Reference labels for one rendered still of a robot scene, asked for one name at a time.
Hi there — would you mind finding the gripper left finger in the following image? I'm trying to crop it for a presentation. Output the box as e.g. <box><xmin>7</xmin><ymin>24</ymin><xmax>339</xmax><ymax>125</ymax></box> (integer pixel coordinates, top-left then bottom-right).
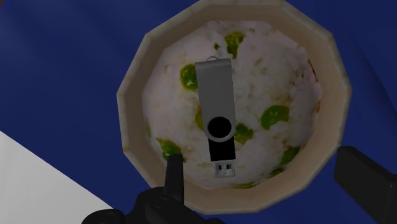
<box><xmin>81</xmin><ymin>153</ymin><xmax>199</xmax><ymax>224</ymax></box>

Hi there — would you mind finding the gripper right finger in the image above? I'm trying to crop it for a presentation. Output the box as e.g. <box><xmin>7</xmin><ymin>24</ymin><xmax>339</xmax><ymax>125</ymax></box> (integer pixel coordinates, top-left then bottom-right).
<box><xmin>333</xmin><ymin>145</ymin><xmax>397</xmax><ymax>224</ymax></box>

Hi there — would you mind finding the grey and black usb stick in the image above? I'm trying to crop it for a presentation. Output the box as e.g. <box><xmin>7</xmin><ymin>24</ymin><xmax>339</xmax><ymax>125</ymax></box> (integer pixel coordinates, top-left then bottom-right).
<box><xmin>194</xmin><ymin>56</ymin><xmax>237</xmax><ymax>179</ymax></box>

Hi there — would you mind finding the beige bowl of rice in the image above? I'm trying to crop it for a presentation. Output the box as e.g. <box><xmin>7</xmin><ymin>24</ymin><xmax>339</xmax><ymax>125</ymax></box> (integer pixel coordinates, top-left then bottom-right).
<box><xmin>116</xmin><ymin>0</ymin><xmax>353</xmax><ymax>216</ymax></box>

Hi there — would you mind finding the blue fabric furniture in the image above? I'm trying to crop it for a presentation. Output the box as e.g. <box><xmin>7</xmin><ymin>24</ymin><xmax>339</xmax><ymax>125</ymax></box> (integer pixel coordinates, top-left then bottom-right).
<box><xmin>0</xmin><ymin>0</ymin><xmax>397</xmax><ymax>224</ymax></box>

